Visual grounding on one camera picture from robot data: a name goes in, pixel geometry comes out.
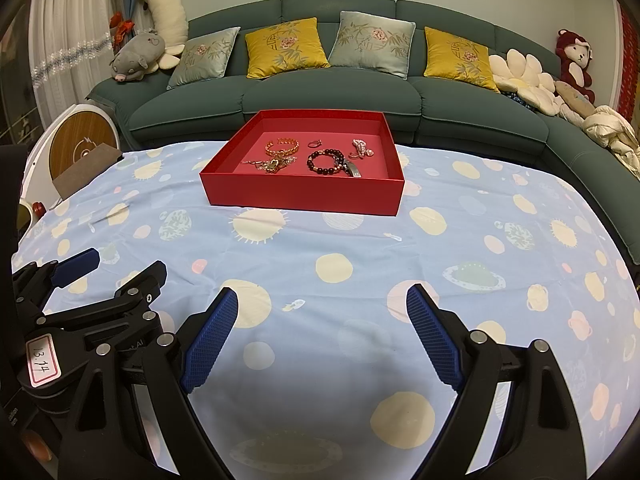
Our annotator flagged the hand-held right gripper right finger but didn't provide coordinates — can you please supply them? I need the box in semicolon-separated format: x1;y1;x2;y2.
406;284;588;480

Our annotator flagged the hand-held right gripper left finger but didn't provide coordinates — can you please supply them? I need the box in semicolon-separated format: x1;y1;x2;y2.
57;287;240;480

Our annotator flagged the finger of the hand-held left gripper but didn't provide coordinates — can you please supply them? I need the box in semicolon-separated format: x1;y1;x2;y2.
12;248;101;321
50;261;167;346

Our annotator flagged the red shallow box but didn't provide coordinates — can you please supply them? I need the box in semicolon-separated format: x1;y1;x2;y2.
199;109;405;217

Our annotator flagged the gold link bracelet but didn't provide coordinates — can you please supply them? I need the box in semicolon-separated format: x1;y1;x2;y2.
265;137;301;157

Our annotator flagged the dark bead bracelet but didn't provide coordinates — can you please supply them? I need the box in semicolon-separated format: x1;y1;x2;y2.
306;149;347;176

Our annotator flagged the brown cardboard sheet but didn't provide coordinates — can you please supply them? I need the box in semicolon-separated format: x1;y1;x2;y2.
52;143;123;201

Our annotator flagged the blue patterned tablecloth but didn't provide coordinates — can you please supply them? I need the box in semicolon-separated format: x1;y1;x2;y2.
10;140;640;480

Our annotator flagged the white round wood-faced appliance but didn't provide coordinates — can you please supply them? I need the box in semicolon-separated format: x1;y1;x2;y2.
20;104;121;221

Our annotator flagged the grey pig plush toy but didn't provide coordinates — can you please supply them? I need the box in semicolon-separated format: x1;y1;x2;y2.
110;30;167;83

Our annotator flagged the white sheer curtain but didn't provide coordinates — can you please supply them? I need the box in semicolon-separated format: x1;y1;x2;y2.
27;0;146;111

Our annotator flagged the grey-green embroidered pillow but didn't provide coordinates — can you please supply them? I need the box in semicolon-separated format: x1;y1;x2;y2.
166;26;242;91
328;11;417;79

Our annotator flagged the red curtain ornament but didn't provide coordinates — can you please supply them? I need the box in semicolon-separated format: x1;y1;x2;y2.
110;12;137;44

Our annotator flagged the dark green sofa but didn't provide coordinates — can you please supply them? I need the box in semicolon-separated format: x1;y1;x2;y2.
86;0;640;181

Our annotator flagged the white long plush toy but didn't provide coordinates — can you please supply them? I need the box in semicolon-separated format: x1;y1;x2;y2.
137;0;189;70

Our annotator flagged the cream crumpled duvet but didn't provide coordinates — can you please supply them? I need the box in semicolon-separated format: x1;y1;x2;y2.
582;105;640;179

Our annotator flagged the white flower cushion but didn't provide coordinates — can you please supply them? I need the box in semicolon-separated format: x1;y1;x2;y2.
489;49;557;111

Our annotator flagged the yellow embroidered pillow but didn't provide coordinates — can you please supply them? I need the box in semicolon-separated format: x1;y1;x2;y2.
424;26;501;92
245;17;331;80

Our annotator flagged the brown round plush cushion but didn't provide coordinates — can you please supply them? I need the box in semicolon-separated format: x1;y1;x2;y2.
554;80;592;112

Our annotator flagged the red monkey plush toy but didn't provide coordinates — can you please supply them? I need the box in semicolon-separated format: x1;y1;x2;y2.
555;30;597;104

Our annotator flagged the red wall hanging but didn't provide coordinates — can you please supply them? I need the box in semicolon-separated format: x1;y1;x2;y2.
617;5;640;121

